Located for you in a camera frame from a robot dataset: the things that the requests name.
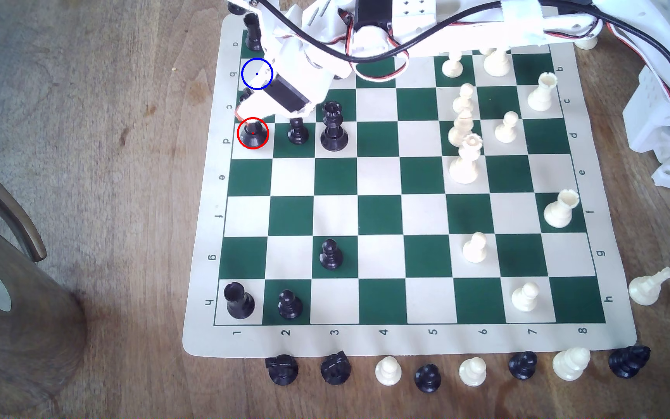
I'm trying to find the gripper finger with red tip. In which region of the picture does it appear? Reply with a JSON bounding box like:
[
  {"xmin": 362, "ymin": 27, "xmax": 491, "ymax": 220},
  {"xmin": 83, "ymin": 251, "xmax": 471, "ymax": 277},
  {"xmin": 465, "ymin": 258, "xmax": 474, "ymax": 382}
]
[
  {"xmin": 252, "ymin": 7, "xmax": 290, "ymax": 66},
  {"xmin": 244, "ymin": 93, "xmax": 278, "ymax": 123}
]

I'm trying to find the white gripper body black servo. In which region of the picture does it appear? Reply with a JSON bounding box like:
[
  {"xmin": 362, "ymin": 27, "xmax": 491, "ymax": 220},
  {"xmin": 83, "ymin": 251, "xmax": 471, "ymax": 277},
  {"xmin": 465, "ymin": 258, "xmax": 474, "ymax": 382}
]
[{"xmin": 268, "ymin": 3, "xmax": 352, "ymax": 116}]

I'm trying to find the black chess pawn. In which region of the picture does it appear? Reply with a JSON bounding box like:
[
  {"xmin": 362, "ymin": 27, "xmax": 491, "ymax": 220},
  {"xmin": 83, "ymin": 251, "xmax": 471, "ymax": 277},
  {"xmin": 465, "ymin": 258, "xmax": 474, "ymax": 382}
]
[
  {"xmin": 319, "ymin": 239, "xmax": 344, "ymax": 271},
  {"xmin": 287, "ymin": 118, "xmax": 310, "ymax": 145},
  {"xmin": 414, "ymin": 364, "xmax": 442, "ymax": 393},
  {"xmin": 278, "ymin": 290, "xmax": 304, "ymax": 320}
]

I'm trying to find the black chess queen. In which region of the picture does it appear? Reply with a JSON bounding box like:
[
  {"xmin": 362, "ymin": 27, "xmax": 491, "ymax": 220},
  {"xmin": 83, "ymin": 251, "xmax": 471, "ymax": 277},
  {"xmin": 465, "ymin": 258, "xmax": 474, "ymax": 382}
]
[{"xmin": 320, "ymin": 101, "xmax": 349, "ymax": 152}]

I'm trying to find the green white chess mat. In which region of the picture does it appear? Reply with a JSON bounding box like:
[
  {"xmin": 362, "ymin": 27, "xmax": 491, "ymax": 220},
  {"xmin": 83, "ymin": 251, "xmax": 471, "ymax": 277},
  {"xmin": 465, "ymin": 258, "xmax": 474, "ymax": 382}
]
[{"xmin": 182, "ymin": 9, "xmax": 638, "ymax": 358}]

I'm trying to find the white chess pawn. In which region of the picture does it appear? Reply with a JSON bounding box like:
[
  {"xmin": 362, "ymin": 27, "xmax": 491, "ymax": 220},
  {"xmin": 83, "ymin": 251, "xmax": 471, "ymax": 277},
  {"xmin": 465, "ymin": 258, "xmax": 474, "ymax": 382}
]
[
  {"xmin": 452, "ymin": 83, "xmax": 475, "ymax": 114},
  {"xmin": 494, "ymin": 111, "xmax": 520, "ymax": 144},
  {"xmin": 375, "ymin": 356, "xmax": 402, "ymax": 388},
  {"xmin": 511, "ymin": 282, "xmax": 540, "ymax": 312},
  {"xmin": 462, "ymin": 232, "xmax": 489, "ymax": 263},
  {"xmin": 459, "ymin": 357, "xmax": 487, "ymax": 387},
  {"xmin": 442, "ymin": 51, "xmax": 464, "ymax": 78}
]

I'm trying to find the white chess queen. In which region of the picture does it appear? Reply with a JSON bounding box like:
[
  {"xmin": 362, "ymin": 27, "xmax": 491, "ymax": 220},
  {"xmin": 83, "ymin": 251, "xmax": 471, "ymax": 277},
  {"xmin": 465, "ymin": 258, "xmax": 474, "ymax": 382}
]
[{"xmin": 449, "ymin": 133, "xmax": 483, "ymax": 185}]

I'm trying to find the white chess knight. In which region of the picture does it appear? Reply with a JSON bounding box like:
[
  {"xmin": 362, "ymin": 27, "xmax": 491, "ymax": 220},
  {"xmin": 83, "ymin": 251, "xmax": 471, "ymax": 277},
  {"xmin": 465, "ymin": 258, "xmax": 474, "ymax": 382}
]
[{"xmin": 483, "ymin": 49, "xmax": 511, "ymax": 78}]

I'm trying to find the white chess rook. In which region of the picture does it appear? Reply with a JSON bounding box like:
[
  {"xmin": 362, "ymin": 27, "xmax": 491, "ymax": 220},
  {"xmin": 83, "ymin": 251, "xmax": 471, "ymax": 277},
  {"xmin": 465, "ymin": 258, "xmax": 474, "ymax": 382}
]
[
  {"xmin": 543, "ymin": 189, "xmax": 580, "ymax": 228},
  {"xmin": 527, "ymin": 72, "xmax": 558, "ymax": 112}
]

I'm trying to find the black chess knight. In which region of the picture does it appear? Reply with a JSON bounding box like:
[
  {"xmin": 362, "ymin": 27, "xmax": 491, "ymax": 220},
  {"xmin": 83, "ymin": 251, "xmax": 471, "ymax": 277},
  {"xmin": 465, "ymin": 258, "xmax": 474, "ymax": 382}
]
[
  {"xmin": 265, "ymin": 354, "xmax": 299, "ymax": 386},
  {"xmin": 320, "ymin": 351, "xmax": 351, "ymax": 386}
]

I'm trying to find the black chess bishop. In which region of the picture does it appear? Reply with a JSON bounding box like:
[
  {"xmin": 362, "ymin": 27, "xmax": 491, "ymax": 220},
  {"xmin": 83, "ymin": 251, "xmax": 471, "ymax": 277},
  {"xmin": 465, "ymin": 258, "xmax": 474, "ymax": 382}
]
[{"xmin": 508, "ymin": 351, "xmax": 538, "ymax": 381}]

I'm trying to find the black chess king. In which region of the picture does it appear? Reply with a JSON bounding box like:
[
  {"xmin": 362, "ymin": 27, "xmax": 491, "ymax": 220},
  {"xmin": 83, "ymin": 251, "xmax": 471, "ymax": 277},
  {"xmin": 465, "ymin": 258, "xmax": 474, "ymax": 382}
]
[{"xmin": 608, "ymin": 345, "xmax": 651, "ymax": 379}]

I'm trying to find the white tape strip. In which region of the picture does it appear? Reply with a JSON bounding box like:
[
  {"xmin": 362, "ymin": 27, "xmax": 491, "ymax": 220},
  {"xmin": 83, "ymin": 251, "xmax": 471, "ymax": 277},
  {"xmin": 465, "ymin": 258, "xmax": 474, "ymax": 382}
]
[{"xmin": 501, "ymin": 0, "xmax": 546, "ymax": 47}]

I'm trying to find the brown wooden furniture body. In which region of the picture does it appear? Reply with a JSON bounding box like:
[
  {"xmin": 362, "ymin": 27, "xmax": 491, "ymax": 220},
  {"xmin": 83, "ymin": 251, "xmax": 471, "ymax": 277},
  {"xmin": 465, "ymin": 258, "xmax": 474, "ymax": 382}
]
[{"xmin": 0, "ymin": 204, "xmax": 87, "ymax": 415}]

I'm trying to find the red white black wire bundle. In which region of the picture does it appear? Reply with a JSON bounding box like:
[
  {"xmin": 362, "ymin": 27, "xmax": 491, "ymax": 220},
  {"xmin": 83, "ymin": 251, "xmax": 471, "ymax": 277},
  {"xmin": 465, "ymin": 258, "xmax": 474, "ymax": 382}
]
[{"xmin": 344, "ymin": 12, "xmax": 411, "ymax": 80}]

